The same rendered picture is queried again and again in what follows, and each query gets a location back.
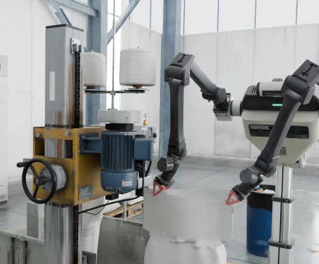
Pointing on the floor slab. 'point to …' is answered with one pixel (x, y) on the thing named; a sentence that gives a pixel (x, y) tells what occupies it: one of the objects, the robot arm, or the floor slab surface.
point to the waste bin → (259, 220)
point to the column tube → (61, 242)
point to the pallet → (126, 210)
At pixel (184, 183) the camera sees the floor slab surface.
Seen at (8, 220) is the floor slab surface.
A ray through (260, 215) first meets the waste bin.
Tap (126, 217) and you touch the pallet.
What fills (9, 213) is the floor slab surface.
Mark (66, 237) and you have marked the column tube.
